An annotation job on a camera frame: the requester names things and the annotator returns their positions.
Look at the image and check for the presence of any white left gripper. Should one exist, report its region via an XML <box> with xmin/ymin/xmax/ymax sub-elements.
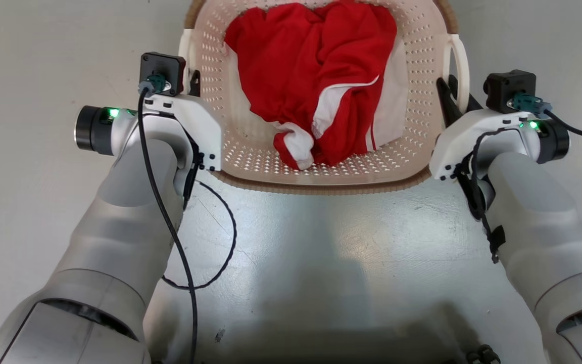
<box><xmin>142</xmin><ymin>70</ymin><xmax>223</xmax><ymax>173</ymax></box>

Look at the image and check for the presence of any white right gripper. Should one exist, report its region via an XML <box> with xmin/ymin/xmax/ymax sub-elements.
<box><xmin>428</xmin><ymin>74</ymin><xmax>540</xmax><ymax>181</ymax></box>

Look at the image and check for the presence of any cream perforated plastic laundry basket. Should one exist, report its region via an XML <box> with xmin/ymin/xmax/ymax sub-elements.
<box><xmin>177</xmin><ymin>0</ymin><xmax>471</xmax><ymax>196</ymax></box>

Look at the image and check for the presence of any red garment with white trim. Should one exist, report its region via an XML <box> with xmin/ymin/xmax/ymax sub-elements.
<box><xmin>224</xmin><ymin>2</ymin><xmax>409</xmax><ymax>171</ymax></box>

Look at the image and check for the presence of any thin black right gripper cable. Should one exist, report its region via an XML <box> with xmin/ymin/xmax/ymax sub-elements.
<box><xmin>454</xmin><ymin>128</ymin><xmax>507</xmax><ymax>264</ymax></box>

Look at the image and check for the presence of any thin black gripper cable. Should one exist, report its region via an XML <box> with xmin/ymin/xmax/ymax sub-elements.
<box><xmin>454</xmin><ymin>128</ymin><xmax>507</xmax><ymax>264</ymax></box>
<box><xmin>162</xmin><ymin>147</ymin><xmax>237</xmax><ymax>291</ymax></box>

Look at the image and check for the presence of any black right camera cable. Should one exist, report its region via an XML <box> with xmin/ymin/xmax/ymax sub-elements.
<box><xmin>511</xmin><ymin>93</ymin><xmax>582</xmax><ymax>142</ymax></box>

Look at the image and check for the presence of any black camera cable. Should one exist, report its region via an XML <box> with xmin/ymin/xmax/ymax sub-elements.
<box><xmin>137</xmin><ymin>74</ymin><xmax>199</xmax><ymax>364</ymax></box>
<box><xmin>511</xmin><ymin>93</ymin><xmax>582</xmax><ymax>142</ymax></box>

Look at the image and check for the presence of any black left camera cable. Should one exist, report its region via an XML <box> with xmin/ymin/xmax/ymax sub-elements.
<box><xmin>137</xmin><ymin>74</ymin><xmax>199</xmax><ymax>364</ymax></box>

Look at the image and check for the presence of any thin black left gripper cable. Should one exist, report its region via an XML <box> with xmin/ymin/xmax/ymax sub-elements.
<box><xmin>162</xmin><ymin>147</ymin><xmax>237</xmax><ymax>291</ymax></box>

